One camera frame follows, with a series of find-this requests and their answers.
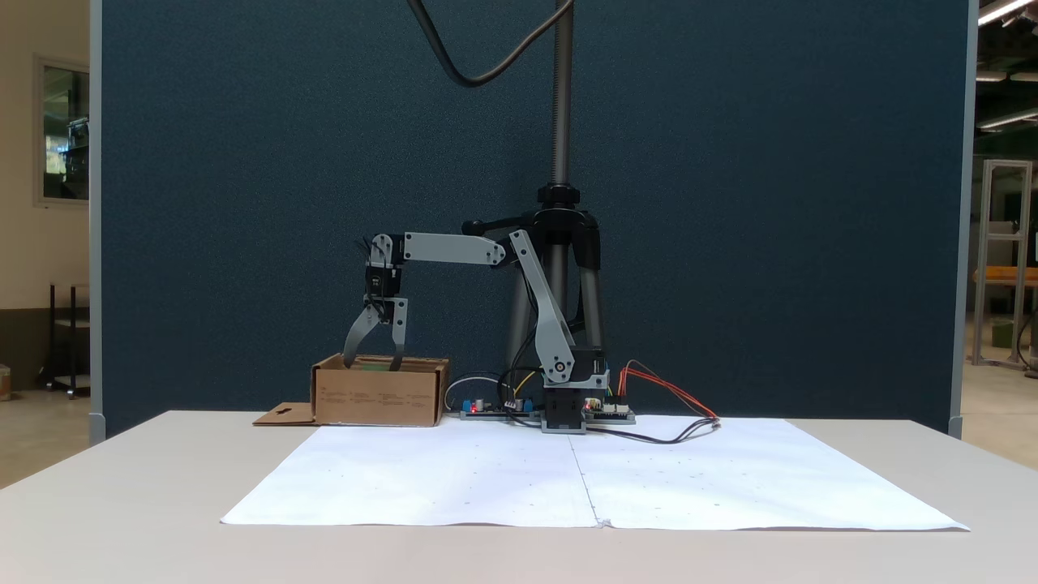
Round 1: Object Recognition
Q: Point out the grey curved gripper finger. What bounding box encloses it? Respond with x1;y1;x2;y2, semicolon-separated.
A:
342;303;384;371

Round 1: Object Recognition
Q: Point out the brown cardboard box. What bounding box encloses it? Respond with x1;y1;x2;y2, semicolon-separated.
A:
252;351;452;429

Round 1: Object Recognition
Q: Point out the circuit board with blue parts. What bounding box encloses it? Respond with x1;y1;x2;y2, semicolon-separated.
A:
460;396;541;422

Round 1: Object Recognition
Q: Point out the white paper sheet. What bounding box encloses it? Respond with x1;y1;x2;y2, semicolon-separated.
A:
221;423;602;529
568;415;972;534

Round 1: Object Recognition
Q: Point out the dark blue partition panel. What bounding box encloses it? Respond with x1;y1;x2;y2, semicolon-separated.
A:
89;0;979;444

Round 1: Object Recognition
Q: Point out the circuit board with white connectors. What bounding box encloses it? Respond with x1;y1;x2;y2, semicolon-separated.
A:
585;397;637;426

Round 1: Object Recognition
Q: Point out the black tripod with pole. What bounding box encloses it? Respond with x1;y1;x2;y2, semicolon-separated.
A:
461;0;606;394

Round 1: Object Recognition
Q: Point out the black shelf cart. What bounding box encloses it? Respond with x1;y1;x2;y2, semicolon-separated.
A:
44;281;91;400

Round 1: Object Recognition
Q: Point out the orange table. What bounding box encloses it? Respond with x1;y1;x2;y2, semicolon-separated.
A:
972;267;1038;286

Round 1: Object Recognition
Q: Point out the ceiling light strip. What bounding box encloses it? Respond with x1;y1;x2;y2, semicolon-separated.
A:
976;108;1038;132
977;0;1038;27

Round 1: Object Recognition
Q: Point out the white cable loop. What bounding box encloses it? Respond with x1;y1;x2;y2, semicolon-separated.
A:
444;374;505;415

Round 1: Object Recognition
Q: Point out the thick black hanging cable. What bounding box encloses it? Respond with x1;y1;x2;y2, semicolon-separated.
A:
407;0;574;88

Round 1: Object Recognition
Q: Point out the orange red wire bundle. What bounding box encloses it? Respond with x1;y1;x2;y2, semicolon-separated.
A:
617;361;722;423

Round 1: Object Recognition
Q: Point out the black cable on table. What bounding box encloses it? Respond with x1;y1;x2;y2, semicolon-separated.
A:
587;418;722;446

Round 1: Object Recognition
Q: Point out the wall window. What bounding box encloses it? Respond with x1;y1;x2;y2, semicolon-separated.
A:
32;54;91;208

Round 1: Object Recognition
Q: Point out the aluminium frame rack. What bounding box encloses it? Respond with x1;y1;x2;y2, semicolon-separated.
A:
971;159;1036;371

